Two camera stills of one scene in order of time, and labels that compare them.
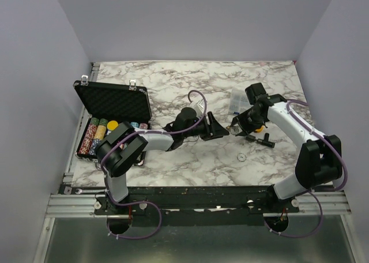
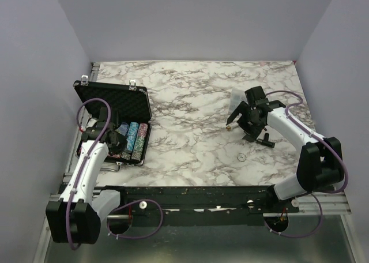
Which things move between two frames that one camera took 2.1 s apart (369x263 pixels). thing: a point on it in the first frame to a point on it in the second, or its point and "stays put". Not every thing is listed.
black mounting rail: (198, 206) stays put
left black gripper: (214, 129) to (123, 143)
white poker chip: (241, 157) stays put
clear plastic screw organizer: (239, 101) stays put
